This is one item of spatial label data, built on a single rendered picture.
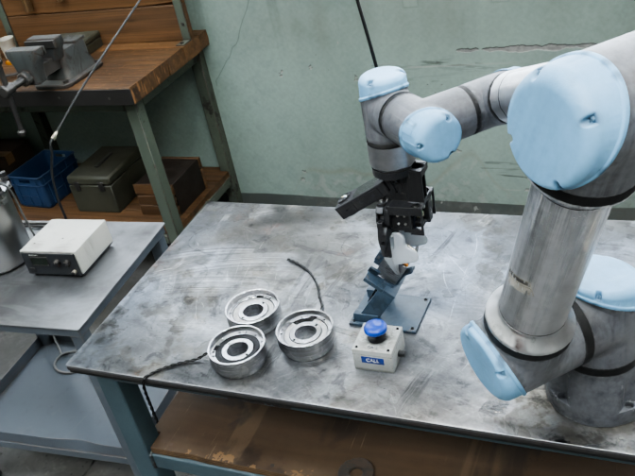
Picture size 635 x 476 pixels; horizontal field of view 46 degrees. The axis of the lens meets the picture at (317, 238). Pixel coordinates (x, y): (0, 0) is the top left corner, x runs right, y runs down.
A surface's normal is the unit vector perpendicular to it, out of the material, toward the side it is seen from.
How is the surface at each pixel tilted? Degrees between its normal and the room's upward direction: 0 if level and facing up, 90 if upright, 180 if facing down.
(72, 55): 87
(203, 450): 0
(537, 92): 84
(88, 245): 90
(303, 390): 0
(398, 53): 90
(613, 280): 7
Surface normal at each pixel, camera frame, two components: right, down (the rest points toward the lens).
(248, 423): -0.18, -0.83
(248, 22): -0.35, 0.56
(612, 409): -0.08, 0.28
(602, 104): 0.18, -0.15
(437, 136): 0.41, 0.43
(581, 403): -0.61, 0.25
